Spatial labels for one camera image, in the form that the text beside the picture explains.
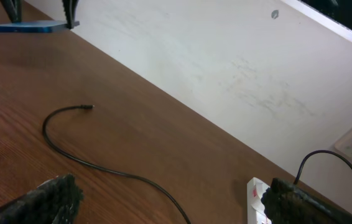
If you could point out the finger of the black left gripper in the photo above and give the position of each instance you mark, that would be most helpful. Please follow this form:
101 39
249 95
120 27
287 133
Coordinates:
13 9
69 7

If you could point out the blue Samsung Galaxy smartphone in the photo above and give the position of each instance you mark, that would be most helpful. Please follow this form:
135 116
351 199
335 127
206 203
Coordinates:
34 27

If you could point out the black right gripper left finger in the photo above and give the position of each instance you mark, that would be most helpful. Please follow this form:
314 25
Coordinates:
56 201

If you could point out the white power extension socket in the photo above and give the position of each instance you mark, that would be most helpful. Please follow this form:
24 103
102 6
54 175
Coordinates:
255 209

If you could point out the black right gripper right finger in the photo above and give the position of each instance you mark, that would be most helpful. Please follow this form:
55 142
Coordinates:
286 203

